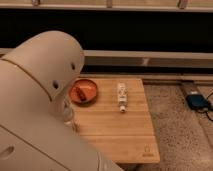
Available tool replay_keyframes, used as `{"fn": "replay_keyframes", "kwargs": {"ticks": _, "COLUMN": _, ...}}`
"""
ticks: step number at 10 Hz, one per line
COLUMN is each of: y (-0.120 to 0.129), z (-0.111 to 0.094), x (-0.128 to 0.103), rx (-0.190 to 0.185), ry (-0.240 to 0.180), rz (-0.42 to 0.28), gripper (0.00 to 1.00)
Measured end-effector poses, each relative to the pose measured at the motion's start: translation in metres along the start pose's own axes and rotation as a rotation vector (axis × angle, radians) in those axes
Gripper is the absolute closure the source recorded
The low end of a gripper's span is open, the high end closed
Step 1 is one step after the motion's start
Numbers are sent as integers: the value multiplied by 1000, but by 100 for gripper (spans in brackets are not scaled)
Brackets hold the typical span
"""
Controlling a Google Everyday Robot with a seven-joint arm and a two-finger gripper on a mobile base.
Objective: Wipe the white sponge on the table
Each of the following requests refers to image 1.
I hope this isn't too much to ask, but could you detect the orange bowl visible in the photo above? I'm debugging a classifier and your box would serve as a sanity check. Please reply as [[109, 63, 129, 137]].
[[68, 79, 98, 104]]

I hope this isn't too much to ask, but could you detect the wooden rail beam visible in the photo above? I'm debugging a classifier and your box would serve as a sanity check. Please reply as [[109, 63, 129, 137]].
[[0, 48, 213, 69]]

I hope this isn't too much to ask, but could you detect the brown sausage in bowl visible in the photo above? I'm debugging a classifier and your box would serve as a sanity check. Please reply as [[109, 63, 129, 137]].
[[75, 87, 86, 101]]

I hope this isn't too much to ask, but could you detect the white bottle lying down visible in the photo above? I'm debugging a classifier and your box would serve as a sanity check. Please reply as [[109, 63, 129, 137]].
[[117, 83, 128, 113]]

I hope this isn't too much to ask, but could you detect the black cable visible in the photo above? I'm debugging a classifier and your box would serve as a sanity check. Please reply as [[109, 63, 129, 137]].
[[198, 91, 213, 123]]

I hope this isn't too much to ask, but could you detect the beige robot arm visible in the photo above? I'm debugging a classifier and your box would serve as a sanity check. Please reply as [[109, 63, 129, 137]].
[[0, 31, 123, 171]]

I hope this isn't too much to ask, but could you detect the blue power adapter box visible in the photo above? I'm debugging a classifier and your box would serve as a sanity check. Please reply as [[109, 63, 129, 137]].
[[186, 94, 208, 110]]

